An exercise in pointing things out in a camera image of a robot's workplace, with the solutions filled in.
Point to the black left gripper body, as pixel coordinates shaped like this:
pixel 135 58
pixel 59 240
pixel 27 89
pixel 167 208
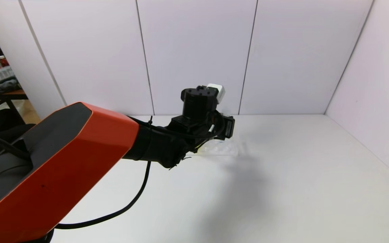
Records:
pixel 229 126

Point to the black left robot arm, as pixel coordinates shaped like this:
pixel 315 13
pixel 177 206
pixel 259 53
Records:
pixel 79 152

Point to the clear acrylic tube rack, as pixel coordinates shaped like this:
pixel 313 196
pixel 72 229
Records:
pixel 226 148

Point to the dark grey cloth bundle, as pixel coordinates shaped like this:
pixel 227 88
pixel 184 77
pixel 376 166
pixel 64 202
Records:
pixel 7 85

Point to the brown wooden side table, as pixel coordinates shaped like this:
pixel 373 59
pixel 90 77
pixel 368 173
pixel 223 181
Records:
pixel 2 96

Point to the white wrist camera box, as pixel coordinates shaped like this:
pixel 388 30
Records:
pixel 217 92

